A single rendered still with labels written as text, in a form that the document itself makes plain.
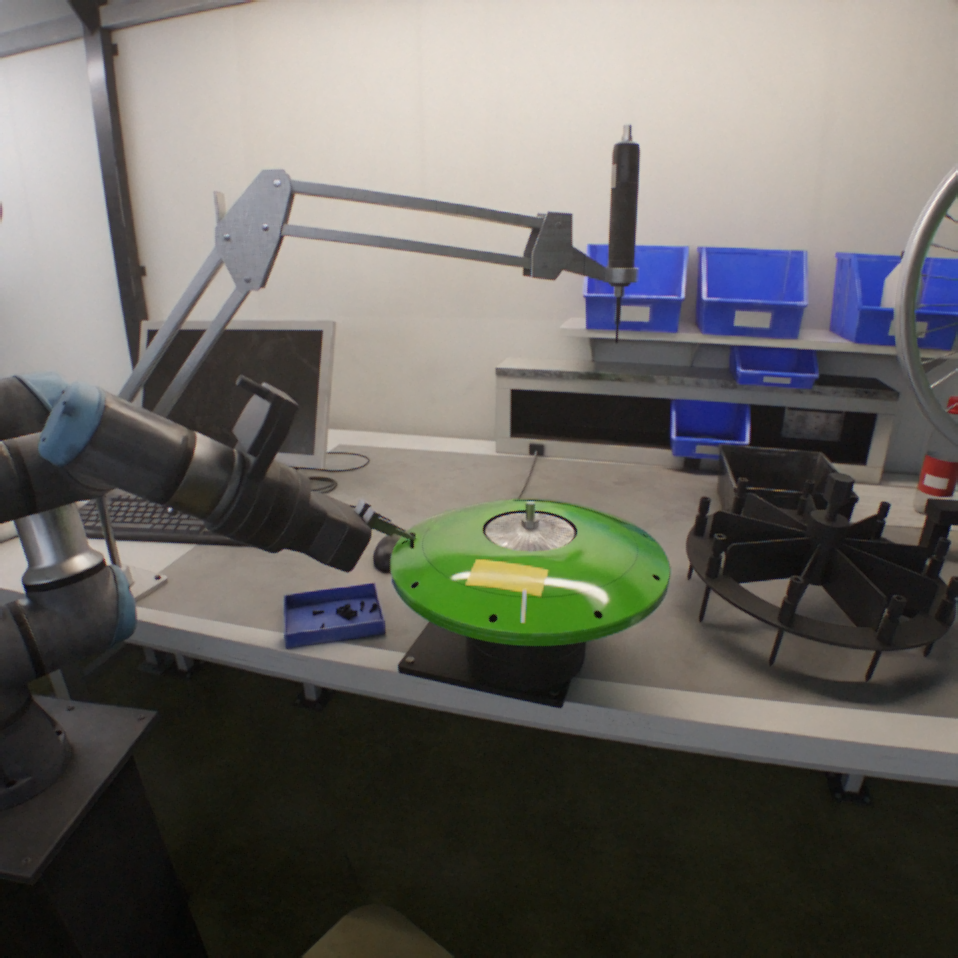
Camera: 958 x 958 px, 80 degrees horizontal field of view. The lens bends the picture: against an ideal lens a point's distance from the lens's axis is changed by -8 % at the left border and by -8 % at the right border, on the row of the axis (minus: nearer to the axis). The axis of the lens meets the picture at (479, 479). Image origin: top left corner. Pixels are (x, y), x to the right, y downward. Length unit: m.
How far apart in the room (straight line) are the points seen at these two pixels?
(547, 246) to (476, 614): 0.50
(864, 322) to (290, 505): 1.14
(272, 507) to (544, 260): 0.52
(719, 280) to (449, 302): 0.64
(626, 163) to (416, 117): 0.81
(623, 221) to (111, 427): 0.69
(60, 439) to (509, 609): 0.39
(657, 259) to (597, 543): 0.93
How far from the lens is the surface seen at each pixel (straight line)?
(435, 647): 0.79
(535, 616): 0.58
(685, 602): 0.93
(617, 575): 0.64
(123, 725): 0.90
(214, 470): 0.50
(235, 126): 1.87
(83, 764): 0.87
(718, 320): 1.32
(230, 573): 1.03
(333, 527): 0.54
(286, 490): 0.52
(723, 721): 0.74
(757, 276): 1.51
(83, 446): 0.48
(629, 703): 0.74
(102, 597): 0.79
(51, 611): 0.79
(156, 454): 0.49
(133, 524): 1.24
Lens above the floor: 1.39
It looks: 21 degrees down
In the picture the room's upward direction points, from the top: straight up
